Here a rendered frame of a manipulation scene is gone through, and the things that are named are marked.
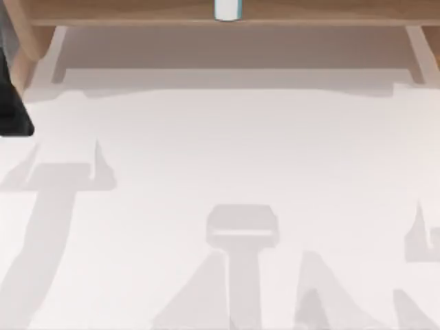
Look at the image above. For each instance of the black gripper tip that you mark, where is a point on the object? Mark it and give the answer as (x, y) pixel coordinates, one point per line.
(13, 113)

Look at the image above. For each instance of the wooden open shelf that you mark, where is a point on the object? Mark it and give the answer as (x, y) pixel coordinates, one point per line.
(220, 34)

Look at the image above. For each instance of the white and teal can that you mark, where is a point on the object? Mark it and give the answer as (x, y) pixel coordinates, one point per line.
(228, 8)

